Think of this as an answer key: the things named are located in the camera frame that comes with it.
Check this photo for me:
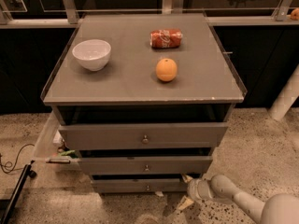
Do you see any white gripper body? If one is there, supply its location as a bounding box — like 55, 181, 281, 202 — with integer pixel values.
187, 178, 217, 202

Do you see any grey bottom drawer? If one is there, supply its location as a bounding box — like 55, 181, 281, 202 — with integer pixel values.
91, 178, 187, 193

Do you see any grey drawer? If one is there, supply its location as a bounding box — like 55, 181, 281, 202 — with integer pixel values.
78, 156, 212, 175
59, 122, 228, 150
91, 178, 187, 193

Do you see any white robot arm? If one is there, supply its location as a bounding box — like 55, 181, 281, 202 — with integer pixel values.
178, 175, 299, 224

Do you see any grey middle drawer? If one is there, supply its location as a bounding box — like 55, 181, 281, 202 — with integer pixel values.
78, 156, 212, 175

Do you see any grey top drawer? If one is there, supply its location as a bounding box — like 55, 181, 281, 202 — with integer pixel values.
59, 122, 228, 150

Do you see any grey drawer cabinet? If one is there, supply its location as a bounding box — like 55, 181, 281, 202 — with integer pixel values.
42, 14, 246, 182

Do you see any orange fruit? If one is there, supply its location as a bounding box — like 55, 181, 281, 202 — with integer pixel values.
155, 58, 178, 82

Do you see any red soda can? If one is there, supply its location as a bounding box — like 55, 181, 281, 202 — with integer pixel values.
149, 29, 183, 49

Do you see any white ceramic bowl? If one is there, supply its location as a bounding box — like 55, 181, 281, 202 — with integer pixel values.
72, 39, 111, 71

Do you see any black stand leg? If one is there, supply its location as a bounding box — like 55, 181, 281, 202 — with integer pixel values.
0, 161, 36, 224

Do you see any small orange on ledge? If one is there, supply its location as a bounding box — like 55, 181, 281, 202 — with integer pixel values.
291, 8, 299, 21

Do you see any white post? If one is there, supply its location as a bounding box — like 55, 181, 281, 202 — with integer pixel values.
269, 64, 299, 120

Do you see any black cable on floor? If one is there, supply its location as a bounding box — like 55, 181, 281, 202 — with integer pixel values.
0, 143, 36, 175

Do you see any metal window rail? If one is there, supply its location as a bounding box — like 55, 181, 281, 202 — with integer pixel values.
0, 0, 299, 29

